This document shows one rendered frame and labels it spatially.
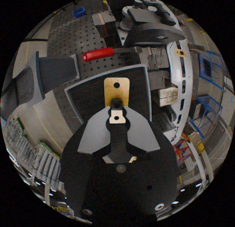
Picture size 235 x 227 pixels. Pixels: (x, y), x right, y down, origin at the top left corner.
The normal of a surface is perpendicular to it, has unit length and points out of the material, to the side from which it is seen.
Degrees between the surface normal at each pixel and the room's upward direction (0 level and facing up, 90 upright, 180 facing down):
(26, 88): 72
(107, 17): 0
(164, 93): 0
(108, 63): 0
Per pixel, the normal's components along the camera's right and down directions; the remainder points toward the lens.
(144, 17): 0.04, 0.51
